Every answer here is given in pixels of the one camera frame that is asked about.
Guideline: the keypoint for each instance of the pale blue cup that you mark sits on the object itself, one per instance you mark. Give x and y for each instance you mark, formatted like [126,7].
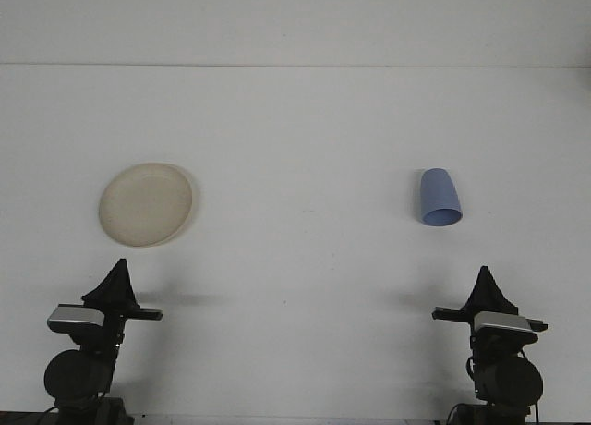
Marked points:
[438,194]

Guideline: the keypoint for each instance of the pale round plate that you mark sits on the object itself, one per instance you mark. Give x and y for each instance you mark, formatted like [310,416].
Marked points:
[145,205]

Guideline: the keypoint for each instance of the grey camera box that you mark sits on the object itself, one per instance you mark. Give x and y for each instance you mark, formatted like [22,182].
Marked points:
[501,322]
[74,316]

